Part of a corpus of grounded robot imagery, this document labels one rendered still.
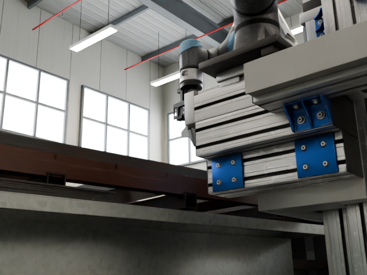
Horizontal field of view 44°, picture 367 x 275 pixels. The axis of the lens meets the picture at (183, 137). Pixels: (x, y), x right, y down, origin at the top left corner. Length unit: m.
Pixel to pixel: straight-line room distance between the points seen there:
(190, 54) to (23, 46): 10.50
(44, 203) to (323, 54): 0.59
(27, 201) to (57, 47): 11.64
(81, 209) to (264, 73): 0.46
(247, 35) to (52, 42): 11.40
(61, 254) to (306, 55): 0.69
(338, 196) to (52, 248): 0.65
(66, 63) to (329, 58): 11.77
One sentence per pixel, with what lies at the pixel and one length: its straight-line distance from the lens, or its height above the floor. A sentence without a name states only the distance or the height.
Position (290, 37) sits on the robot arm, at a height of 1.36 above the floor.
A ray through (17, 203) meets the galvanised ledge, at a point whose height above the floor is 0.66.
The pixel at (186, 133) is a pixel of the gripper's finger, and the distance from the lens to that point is 1.42.
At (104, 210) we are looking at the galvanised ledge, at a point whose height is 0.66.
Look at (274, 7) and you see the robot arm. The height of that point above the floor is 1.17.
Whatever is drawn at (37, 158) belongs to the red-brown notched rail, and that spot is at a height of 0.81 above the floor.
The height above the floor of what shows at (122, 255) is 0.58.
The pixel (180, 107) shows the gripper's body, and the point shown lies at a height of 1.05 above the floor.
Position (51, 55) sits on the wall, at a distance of 12.28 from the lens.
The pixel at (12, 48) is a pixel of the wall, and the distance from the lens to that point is 11.72.
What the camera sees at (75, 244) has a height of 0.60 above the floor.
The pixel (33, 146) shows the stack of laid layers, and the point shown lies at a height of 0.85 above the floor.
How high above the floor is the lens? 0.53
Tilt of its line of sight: 17 degrees up
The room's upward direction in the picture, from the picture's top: 1 degrees counter-clockwise
